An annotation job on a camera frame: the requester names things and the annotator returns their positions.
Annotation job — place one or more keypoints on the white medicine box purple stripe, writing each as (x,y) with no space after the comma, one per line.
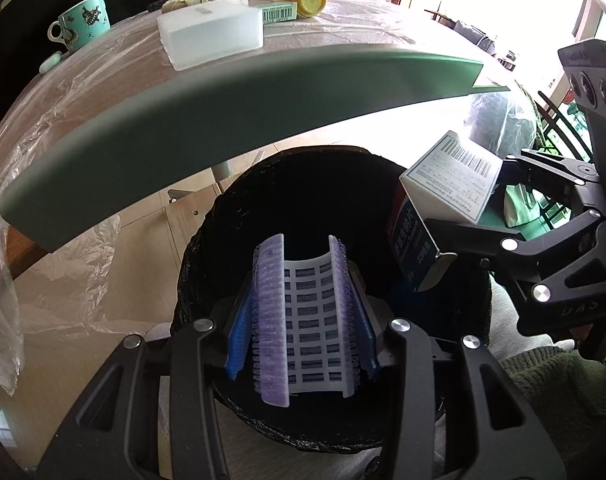
(207,31)

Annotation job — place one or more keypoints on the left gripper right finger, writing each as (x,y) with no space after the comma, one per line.
(491,431)

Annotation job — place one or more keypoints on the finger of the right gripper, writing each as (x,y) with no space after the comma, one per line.
(575,170)
(488,244)

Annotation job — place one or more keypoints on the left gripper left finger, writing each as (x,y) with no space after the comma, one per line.
(110,431)

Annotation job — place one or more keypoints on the purple blister pack tray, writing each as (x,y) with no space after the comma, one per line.
(303,323)

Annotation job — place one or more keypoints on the teal patterned mug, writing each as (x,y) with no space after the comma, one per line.
(80,24)

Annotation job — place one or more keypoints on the blue red medicine box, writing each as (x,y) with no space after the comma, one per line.
(451,182)

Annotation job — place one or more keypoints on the black trash bin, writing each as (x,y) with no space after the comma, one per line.
(307,195)

